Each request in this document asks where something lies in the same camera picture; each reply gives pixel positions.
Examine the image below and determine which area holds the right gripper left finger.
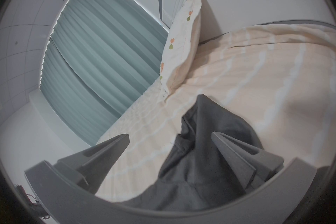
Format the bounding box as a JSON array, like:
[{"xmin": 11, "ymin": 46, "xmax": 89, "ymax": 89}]
[{"xmin": 54, "ymin": 134, "xmax": 130, "ymax": 193}]

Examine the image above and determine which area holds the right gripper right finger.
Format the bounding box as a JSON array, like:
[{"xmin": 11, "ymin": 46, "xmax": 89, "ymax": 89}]
[{"xmin": 211, "ymin": 132, "xmax": 285, "ymax": 193}]

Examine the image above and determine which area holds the black T-shirt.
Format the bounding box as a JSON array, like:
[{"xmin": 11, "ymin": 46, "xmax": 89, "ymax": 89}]
[{"xmin": 115, "ymin": 94, "xmax": 265, "ymax": 211}]

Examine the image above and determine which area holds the bed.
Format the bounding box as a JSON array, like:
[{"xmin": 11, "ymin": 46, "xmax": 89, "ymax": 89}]
[{"xmin": 95, "ymin": 0, "xmax": 336, "ymax": 211}]

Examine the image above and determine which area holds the blue-green curtain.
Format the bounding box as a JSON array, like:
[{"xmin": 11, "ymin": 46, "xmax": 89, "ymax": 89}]
[{"xmin": 39, "ymin": 0, "xmax": 170, "ymax": 147}]

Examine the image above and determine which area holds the white printed pillow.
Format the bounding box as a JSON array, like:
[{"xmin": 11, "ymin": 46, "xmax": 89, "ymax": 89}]
[{"xmin": 159, "ymin": 0, "xmax": 202, "ymax": 97}]

